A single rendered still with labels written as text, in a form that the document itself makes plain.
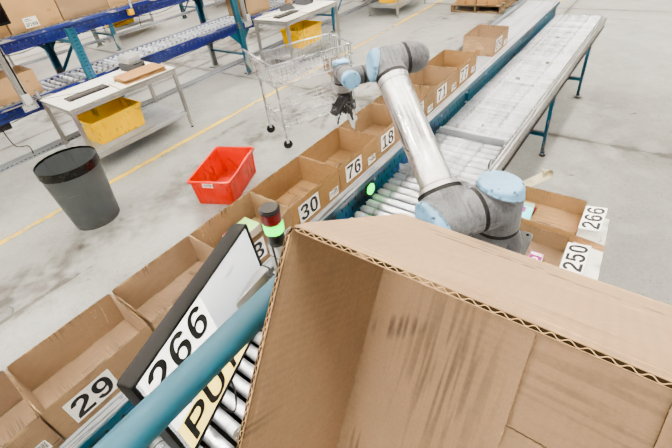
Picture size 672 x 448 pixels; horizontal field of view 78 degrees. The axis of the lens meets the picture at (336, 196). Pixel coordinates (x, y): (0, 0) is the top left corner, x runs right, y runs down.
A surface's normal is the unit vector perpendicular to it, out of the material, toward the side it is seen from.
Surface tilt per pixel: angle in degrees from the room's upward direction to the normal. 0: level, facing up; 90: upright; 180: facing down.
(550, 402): 57
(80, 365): 0
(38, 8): 85
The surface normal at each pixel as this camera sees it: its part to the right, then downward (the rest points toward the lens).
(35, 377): 0.80, 0.28
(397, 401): -0.58, 0.00
